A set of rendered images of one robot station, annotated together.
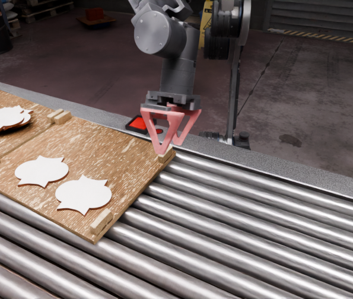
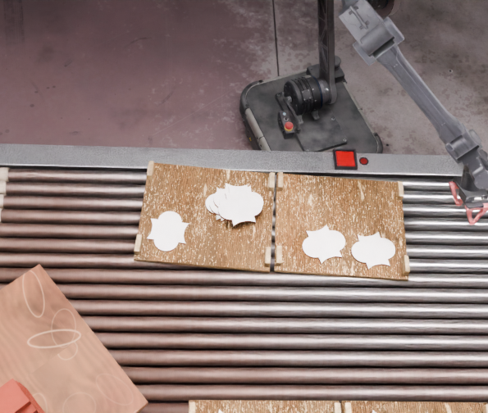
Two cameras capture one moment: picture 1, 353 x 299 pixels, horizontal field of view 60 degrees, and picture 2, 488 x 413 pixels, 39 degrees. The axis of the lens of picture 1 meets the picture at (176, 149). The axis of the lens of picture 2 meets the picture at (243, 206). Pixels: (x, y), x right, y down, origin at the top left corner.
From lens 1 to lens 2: 1.78 m
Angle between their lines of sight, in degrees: 31
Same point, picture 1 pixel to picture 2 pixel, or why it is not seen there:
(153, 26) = (487, 177)
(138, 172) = (391, 215)
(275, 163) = not seen: hidden behind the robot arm
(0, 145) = (257, 233)
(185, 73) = not seen: hidden behind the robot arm
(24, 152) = (287, 233)
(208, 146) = (415, 163)
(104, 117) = (302, 161)
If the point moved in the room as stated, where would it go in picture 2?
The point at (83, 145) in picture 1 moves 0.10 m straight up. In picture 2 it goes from (325, 205) to (330, 188)
